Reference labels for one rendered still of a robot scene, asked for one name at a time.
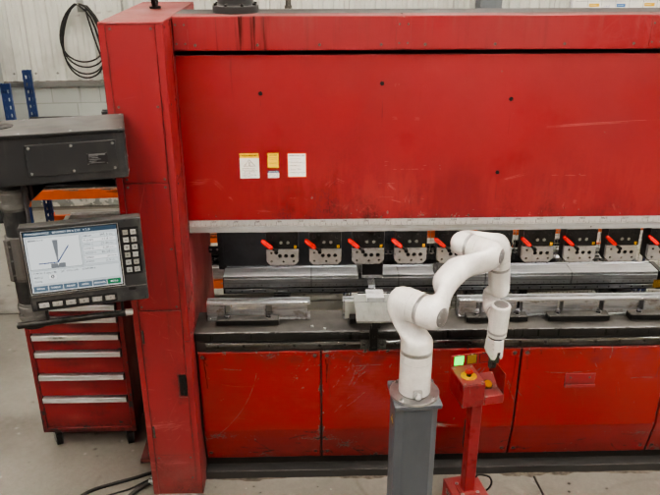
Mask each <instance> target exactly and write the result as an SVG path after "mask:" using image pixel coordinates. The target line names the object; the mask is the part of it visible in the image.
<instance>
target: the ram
mask: <svg viewBox="0 0 660 495"><path fill-rule="evenodd" d="M175 61H176V73H177V85H178V96H179V108H180V120H181V133H182V145H183V156H184V168H185V180H186V192H187V204H188V215H189V221H214V220H306V219H399V218H491V217H583V216H660V50H636V51H442V52H248V53H178V54H177V55H176V56H175ZM240 153H258V157H259V178H248V179H241V170H240ZM267 153H279V168H268V167H267ZM287 153H306V178H288V163H287ZM268 171H279V178H268ZM189 228H190V233H265V232H354V231H444V230H532V229H622V228H660V222H632V223H542V224H452V225H361V226H270V227H190V224H189Z"/></svg>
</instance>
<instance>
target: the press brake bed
mask: <svg viewBox="0 0 660 495"><path fill-rule="evenodd" d="M432 340H433V353H432V368H431V379H433V382H434V384H435V385H436V386H437V387H438V389H439V397H440V400H441V402H442V409H438V412H437V426H436V440H435V455H434V469H433V474H462V462H463V451H464V448H463V436H464V427H465V419H466V418H467V408H463V409H462V407H461V406H460V404H459V403H458V401H457V400H456V398H455V397H454V395H453V394H452V392H451V391H450V389H449V385H450V371H451V360H452V358H451V356H456V355H464V354H472V353H480V352H486V351H485V349H484V346H485V341H486V337H472V338H432ZM195 350H196V361H197V373H198V385H199V396H200V407H201V419H202V430H203V437H204V444H205V450H206V457H207V469H206V479H219V478H261V477H324V476H353V475H357V476H368V475H387V474H388V448H389V422H390V392H389V389H388V385H387V381H390V380H397V379H399V373H400V350H401V339H378V347H377V351H370V350H369V339H338V340H271V341H204V342H195ZM498 365H499V366H500V367H501V368H502V370H503V371H504V372H505V373H506V382H505V391H504V400H503V403H498V404H491V405H483V406H482V412H481V423H480V432H479V442H478V453H477V463H476V473H511V472H554V471H570V472H581V471H618V470H660V335H606V336H539V337H506V338H505V339H504V350H503V356H502V358H501V359H499V363H498ZM566 373H596V374H595V380H594V384H595V387H573V388H565V386H564V382H565V375H566Z"/></svg>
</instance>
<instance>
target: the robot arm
mask: <svg viewBox="0 0 660 495"><path fill-rule="evenodd" d="M450 245H451V249H452V251H453V252H454V253H456V254H457V255H459V256H456V257H453V258H451V259H449V260H448V261H447V262H446V263H445V264H443V265H442V266H441V267H440V269H439V270H438V271H437V272H436V273H435V275H434V277H433V281H432V285H433V289H434V292H435V294H434V295H428V294H426V293H424V292H421V291H419V290H416V289H413V288H410V287H406V286H401V287H398V288H396V289H394V290H393V291H392V292H391V294H390V295H389V298H388V301H387V308H388V313H389V316H390V318H391V320H392V322H393V324H394V326H395V328H396V330H397V331H398V333H399V335H400V338H401V350H400V373H399V379H397V380H395V381H394V382H393V383H392V384H391V386H390V389H389V392H390V396H391V397H392V399H393V400H394V401H396V402H397V403H399V404H401V405H404V406H407V407H413V408H421V407H426V406H429V405H432V404H433V403H435V402H436V401H437V400H438V398H439V389H438V387H437V386H436V385H435V384H434V383H433V382H431V368H432V353H433V340H432V337H431V336H430V334H429V333H428V331H427V330H437V329H439V328H441V327H442V326H443V325H444V324H445V323H446V321H447V318H448V314H449V307H450V302H451V299H452V296H453V294H454V293H455V291H456V290H457V289H458V288H459V287H460V286H461V284H462V283H463V282H464V281H465V280H466V279H467V278H469V277H471V276H474V275H478V274H482V273H486V272H488V286H487V287H486V288H485V289H484V290H483V294H482V303H483V309H484V312H485V313H486V315H487V317H488V328H487V337H486V341H485V346H484V349H485V351H486V352H487V354H488V355H489V358H490V359H489V360H488V367H489V368H495V367H496V363H499V359H501V358H502V356H503V350H504V339H505V338H506V337H507V331H508V325H509V319H510V313H511V305H510V304H509V303H508V302H505V301H501V300H500V299H501V298H504V297H505V296H506V295H507V294H508V293H509V291H510V275H511V246H510V242H509V240H508V239H507V237H505V236H504V235H502V234H499V233H486V232H479V231H472V230H465V231H460V232H458V233H456V234H455V235H454V236H453V237H452V239H451V242H450ZM426 329H427V330H426Z"/></svg>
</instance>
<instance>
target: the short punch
mask: <svg viewBox="0 0 660 495"><path fill-rule="evenodd" d="M382 275H383V261H382V262H381V263H380V264H362V265H361V278H382Z"/></svg>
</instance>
